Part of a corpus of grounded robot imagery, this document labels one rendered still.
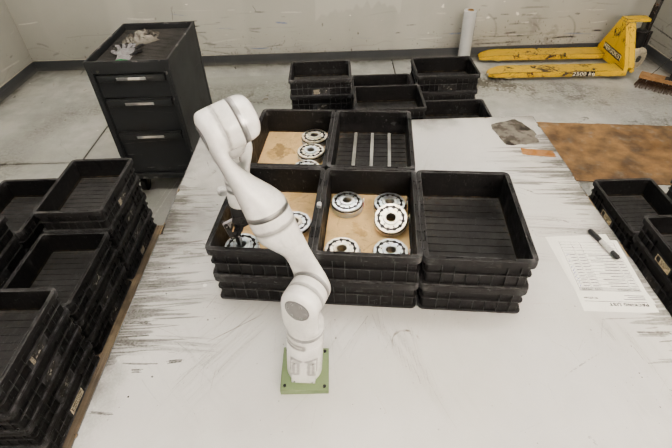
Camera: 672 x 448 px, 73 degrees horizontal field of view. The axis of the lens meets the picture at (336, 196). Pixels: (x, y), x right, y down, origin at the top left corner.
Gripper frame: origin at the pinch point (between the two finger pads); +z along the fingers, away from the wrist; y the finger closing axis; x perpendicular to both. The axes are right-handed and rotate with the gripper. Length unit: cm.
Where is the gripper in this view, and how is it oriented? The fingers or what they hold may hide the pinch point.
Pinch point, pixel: (249, 236)
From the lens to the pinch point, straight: 138.8
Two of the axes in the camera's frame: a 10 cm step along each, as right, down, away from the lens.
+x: -5.5, -5.2, 6.5
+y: 8.4, -3.6, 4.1
